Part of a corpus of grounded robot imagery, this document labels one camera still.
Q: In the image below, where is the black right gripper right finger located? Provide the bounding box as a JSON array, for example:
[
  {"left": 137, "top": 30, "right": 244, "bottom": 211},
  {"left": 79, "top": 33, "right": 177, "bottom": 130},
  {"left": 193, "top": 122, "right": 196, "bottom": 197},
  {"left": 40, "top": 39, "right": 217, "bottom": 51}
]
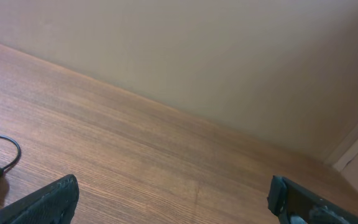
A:
[{"left": 267, "top": 175, "right": 358, "bottom": 224}]

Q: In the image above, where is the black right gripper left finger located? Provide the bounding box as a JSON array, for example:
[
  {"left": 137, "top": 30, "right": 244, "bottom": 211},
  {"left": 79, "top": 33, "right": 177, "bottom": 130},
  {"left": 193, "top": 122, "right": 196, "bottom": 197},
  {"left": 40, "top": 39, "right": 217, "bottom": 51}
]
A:
[{"left": 0, "top": 174, "right": 80, "bottom": 224}]

